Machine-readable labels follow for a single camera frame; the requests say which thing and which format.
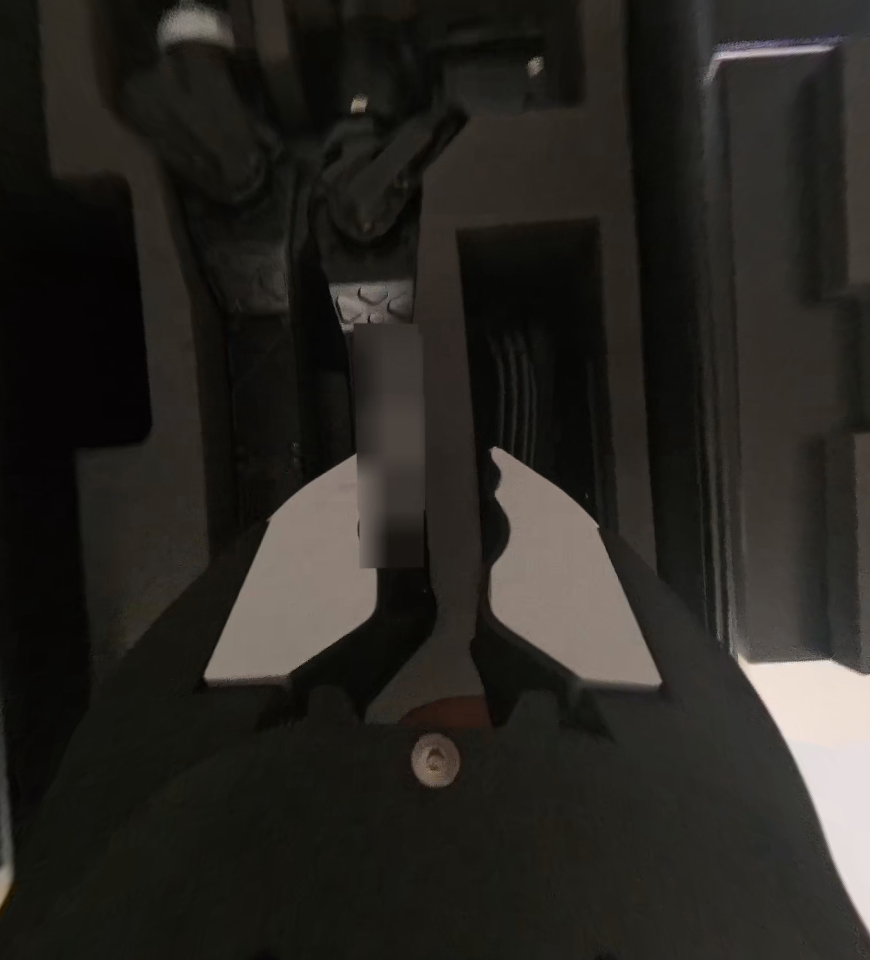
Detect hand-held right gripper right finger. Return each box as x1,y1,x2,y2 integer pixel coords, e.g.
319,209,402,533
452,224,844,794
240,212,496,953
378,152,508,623
472,446,663,690

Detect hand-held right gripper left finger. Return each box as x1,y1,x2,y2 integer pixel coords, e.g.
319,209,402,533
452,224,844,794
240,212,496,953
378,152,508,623
204,459,384,686

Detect black foam insert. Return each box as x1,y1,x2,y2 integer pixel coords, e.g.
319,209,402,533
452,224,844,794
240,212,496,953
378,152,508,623
0,0,657,721

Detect black ribbed plates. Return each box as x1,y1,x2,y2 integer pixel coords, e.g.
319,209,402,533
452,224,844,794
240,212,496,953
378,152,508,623
480,322,605,519

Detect black notched foam block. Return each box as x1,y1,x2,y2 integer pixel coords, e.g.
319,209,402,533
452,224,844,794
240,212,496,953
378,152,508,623
705,37,870,672

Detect black folded tripod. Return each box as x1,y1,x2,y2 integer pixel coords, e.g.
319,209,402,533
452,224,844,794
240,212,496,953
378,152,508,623
116,0,474,481

